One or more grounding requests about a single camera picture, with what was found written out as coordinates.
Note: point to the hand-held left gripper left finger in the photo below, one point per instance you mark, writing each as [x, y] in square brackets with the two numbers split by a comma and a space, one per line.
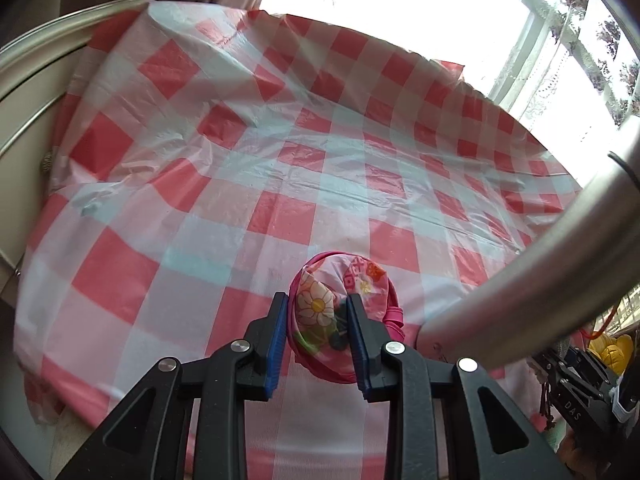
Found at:
[277, 345]

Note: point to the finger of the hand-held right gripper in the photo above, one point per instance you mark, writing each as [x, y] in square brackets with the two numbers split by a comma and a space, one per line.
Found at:
[567, 395]

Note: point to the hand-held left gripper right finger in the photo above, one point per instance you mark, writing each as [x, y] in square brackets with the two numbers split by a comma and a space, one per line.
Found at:
[357, 345]

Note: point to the pink floral pouch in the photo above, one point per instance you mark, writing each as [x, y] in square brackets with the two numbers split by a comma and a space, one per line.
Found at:
[320, 305]

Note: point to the yellow leather sofa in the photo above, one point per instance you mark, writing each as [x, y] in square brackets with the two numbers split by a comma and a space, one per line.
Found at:
[612, 352]

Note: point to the stainless steel thermos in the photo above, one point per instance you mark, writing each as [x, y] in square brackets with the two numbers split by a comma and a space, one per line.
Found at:
[525, 285]

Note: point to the pink white checkered tablecloth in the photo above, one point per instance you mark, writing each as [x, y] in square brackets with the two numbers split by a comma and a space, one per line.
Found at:
[200, 210]

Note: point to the cream cabinet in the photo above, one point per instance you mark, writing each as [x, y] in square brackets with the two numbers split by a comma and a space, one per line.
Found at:
[20, 125]

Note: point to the sheer floral lace curtain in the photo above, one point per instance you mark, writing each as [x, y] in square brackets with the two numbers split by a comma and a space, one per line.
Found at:
[600, 35]

